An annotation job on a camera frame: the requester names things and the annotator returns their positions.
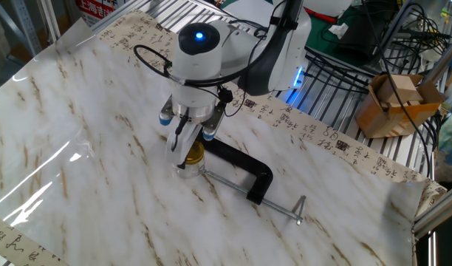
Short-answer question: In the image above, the grey slotted steel rack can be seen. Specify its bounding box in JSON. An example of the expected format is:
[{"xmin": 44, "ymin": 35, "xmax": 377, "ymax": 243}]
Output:
[{"xmin": 0, "ymin": 0, "xmax": 44, "ymax": 57}]

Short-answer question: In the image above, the teal cloth bundle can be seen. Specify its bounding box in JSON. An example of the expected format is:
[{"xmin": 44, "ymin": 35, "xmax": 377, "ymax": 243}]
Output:
[{"xmin": 434, "ymin": 110, "xmax": 452, "ymax": 183}]

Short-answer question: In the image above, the red and white printed box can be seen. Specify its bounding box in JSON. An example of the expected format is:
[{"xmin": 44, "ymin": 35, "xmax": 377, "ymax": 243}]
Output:
[{"xmin": 75, "ymin": 0, "xmax": 118, "ymax": 27}]

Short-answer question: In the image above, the small clear glass jar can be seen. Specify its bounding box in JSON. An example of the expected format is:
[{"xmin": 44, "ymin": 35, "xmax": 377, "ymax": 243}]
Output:
[{"xmin": 173, "ymin": 158, "xmax": 207, "ymax": 180}]

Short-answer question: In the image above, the long thin black cable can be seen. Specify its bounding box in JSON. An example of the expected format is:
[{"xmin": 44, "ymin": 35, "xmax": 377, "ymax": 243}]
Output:
[{"xmin": 360, "ymin": 0, "xmax": 434, "ymax": 180}]

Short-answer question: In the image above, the glossy marble pattern sheet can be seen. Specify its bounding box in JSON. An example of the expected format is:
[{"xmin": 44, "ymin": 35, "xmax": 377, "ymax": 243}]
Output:
[{"xmin": 0, "ymin": 18, "xmax": 426, "ymax": 266}]

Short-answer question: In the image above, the green cutting mat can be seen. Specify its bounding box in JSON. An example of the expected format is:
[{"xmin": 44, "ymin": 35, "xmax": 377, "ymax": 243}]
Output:
[{"xmin": 305, "ymin": 5, "xmax": 391, "ymax": 69}]

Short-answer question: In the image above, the plain wooden block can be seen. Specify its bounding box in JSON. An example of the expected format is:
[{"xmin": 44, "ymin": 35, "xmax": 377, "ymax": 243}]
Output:
[{"xmin": 376, "ymin": 75, "xmax": 420, "ymax": 104}]

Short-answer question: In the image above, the crumpled white tissue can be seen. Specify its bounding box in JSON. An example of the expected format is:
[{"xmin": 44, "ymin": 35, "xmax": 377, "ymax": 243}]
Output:
[{"xmin": 328, "ymin": 22, "xmax": 350, "ymax": 40}]

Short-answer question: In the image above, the open cardboard box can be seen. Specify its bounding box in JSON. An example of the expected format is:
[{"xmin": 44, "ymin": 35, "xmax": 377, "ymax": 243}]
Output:
[{"xmin": 355, "ymin": 73, "xmax": 445, "ymax": 140}]

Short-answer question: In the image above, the aluminium frame post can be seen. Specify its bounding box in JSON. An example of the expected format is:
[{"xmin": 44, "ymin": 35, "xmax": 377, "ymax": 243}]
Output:
[
  {"xmin": 37, "ymin": 0, "xmax": 63, "ymax": 44},
  {"xmin": 421, "ymin": 36, "xmax": 452, "ymax": 85}
]

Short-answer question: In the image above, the beige calligraphy print cloth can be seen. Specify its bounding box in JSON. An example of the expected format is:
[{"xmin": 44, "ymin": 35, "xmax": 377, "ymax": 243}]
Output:
[{"xmin": 0, "ymin": 9, "xmax": 448, "ymax": 266}]

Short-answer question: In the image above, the black electronic device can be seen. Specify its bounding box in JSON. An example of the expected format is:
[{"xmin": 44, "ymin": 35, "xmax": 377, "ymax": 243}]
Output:
[{"xmin": 338, "ymin": 14, "xmax": 388, "ymax": 67}]

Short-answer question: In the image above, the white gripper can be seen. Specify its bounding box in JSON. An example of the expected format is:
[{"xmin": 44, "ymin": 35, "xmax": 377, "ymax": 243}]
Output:
[{"xmin": 165, "ymin": 123, "xmax": 204, "ymax": 170}]

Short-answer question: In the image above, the aluminium frame rail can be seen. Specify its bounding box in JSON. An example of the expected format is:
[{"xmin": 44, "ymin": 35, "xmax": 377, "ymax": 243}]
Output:
[{"xmin": 412, "ymin": 186, "xmax": 452, "ymax": 240}]

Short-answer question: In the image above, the black C-clamp with steel screw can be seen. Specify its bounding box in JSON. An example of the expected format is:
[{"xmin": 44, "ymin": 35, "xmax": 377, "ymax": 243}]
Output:
[{"xmin": 198, "ymin": 137, "xmax": 307, "ymax": 226}]

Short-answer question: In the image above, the red handled tool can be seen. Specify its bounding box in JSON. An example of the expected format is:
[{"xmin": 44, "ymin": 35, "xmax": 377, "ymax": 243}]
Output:
[{"xmin": 305, "ymin": 7, "xmax": 340, "ymax": 25}]

